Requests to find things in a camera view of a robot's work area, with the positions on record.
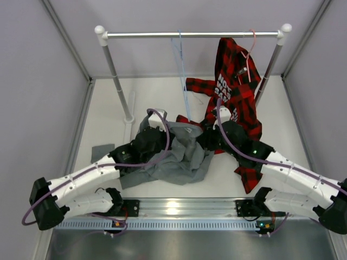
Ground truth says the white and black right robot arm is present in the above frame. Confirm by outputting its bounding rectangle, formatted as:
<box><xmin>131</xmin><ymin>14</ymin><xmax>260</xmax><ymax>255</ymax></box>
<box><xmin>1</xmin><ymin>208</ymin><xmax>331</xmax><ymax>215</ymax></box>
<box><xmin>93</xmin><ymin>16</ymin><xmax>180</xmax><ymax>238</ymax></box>
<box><xmin>197</xmin><ymin>121</ymin><xmax>346</xmax><ymax>235</ymax></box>

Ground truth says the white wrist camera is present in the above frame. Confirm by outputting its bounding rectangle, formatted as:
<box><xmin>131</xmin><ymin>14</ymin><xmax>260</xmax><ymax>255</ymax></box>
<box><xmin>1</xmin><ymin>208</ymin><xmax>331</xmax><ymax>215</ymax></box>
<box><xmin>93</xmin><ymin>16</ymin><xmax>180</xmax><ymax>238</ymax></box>
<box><xmin>147</xmin><ymin>108</ymin><xmax>167</xmax><ymax>132</ymax></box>
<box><xmin>212</xmin><ymin>106</ymin><xmax>231</xmax><ymax>130</ymax></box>

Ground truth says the grey button shirt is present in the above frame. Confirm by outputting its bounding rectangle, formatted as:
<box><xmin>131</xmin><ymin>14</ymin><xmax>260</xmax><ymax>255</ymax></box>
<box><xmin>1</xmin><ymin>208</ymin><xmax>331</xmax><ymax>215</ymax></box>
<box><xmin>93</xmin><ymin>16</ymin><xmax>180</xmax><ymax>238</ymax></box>
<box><xmin>91</xmin><ymin>113</ymin><xmax>215</xmax><ymax>190</ymax></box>

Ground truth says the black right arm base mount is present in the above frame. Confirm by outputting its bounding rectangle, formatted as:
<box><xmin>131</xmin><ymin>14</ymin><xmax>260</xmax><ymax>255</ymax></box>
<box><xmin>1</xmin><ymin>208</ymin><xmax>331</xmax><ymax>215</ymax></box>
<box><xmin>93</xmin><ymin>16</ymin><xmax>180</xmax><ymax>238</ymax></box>
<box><xmin>235</xmin><ymin>199</ymin><xmax>261</xmax><ymax>220</ymax></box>

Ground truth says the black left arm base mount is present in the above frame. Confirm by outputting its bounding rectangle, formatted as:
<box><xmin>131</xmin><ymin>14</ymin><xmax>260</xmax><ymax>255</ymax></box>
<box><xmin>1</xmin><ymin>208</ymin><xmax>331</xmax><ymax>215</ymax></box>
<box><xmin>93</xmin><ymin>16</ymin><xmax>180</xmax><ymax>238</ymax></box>
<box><xmin>117</xmin><ymin>199</ymin><xmax>140</xmax><ymax>217</ymax></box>

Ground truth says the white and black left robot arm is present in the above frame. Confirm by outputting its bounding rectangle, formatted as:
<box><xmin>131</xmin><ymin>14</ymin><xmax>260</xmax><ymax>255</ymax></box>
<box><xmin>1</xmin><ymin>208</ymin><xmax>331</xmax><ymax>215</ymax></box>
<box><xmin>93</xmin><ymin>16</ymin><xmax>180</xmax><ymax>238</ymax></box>
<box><xmin>29</xmin><ymin>127</ymin><xmax>174</xmax><ymax>231</ymax></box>

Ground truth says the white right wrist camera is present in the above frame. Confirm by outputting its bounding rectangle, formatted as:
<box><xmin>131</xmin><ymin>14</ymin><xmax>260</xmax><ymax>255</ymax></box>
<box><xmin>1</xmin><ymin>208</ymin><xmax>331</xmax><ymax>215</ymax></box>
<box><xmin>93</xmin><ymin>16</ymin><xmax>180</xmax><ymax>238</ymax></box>
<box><xmin>212</xmin><ymin>106</ymin><xmax>231</xmax><ymax>130</ymax></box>

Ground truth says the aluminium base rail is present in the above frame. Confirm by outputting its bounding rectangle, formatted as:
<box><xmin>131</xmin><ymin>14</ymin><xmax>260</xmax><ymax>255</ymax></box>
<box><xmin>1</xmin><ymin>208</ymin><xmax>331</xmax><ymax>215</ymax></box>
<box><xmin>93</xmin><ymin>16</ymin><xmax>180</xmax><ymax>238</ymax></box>
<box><xmin>119</xmin><ymin>197</ymin><xmax>272</xmax><ymax>217</ymax></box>

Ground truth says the silver white clothes rack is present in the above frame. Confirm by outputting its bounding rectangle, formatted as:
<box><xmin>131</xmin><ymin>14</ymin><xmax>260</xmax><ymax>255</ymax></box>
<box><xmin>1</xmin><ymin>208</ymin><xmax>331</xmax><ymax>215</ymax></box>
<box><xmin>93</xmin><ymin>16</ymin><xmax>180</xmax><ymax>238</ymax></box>
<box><xmin>94</xmin><ymin>23</ymin><xmax>292</xmax><ymax>125</ymax></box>

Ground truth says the light blue wire hanger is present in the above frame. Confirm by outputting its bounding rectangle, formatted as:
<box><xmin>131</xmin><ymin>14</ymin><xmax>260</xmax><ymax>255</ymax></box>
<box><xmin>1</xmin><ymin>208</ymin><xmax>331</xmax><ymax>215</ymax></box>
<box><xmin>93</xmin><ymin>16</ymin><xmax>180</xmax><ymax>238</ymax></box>
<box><xmin>171</xmin><ymin>29</ymin><xmax>191</xmax><ymax>121</ymax></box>

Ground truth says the red black plaid shirt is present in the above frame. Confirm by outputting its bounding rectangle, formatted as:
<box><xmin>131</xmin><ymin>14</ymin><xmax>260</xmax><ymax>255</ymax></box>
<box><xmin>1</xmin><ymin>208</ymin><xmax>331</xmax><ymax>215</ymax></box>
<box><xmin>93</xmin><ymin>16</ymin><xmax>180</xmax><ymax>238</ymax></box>
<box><xmin>175</xmin><ymin>37</ymin><xmax>265</xmax><ymax>194</ymax></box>

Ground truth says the slotted grey cable duct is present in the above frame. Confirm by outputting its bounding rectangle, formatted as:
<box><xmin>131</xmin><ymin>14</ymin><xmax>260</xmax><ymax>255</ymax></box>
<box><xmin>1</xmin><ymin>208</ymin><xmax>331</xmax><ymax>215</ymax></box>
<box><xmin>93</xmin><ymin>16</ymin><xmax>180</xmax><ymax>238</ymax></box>
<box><xmin>56</xmin><ymin>218</ymin><xmax>260</xmax><ymax>231</ymax></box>

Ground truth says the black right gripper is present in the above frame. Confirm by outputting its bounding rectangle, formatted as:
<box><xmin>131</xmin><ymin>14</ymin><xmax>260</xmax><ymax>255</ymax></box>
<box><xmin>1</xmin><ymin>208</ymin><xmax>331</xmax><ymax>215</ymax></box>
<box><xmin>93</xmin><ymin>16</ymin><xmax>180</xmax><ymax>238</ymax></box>
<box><xmin>197</xmin><ymin>121</ymin><xmax>239</xmax><ymax>158</ymax></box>

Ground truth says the pink wire hanger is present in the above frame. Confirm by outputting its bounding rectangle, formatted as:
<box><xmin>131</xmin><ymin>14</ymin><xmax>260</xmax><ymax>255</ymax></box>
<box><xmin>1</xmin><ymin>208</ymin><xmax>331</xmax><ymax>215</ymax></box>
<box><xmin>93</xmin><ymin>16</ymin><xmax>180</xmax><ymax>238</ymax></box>
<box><xmin>244</xmin><ymin>29</ymin><xmax>256</xmax><ymax>82</ymax></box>

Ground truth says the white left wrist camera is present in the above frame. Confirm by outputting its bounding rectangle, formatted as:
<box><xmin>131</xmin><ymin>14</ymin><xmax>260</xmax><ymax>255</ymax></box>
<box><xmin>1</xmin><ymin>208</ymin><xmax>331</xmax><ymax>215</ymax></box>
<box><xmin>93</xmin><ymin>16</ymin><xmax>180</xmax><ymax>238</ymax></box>
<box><xmin>147</xmin><ymin>108</ymin><xmax>167</xmax><ymax>132</ymax></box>

